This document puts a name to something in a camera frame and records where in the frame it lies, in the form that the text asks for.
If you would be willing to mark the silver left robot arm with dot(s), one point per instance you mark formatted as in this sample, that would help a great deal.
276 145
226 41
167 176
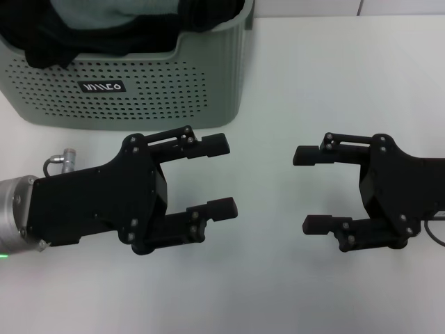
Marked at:
12 215

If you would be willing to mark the yellow green towel black edge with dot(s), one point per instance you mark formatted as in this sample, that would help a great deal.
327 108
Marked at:
104 14

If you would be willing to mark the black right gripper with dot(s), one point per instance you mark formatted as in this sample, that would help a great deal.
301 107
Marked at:
406 188

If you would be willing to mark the black cloth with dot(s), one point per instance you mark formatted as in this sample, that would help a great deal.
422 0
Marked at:
114 38

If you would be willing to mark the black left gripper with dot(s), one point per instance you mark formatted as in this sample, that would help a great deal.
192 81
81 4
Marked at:
87 202

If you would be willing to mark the green perforated plastic storage box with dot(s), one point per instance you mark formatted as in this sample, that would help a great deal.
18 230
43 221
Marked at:
146 94

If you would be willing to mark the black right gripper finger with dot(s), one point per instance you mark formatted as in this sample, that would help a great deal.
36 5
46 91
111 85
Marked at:
222 208
212 145

